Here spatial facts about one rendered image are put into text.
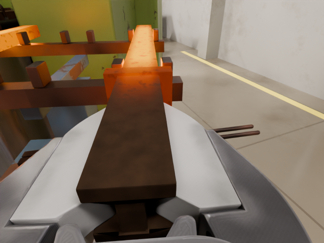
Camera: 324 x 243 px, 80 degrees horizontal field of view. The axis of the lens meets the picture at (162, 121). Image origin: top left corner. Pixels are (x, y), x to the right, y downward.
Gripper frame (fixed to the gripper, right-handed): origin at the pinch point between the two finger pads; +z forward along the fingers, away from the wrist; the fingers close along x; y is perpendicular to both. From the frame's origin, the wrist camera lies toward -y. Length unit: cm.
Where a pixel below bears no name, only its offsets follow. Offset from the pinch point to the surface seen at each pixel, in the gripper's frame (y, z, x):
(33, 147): 26.3, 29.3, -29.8
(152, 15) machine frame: 2, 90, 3
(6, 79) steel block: 11, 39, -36
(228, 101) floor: 97, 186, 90
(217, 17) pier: 26, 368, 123
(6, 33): -0.8, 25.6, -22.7
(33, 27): -0.7, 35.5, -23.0
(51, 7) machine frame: -4, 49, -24
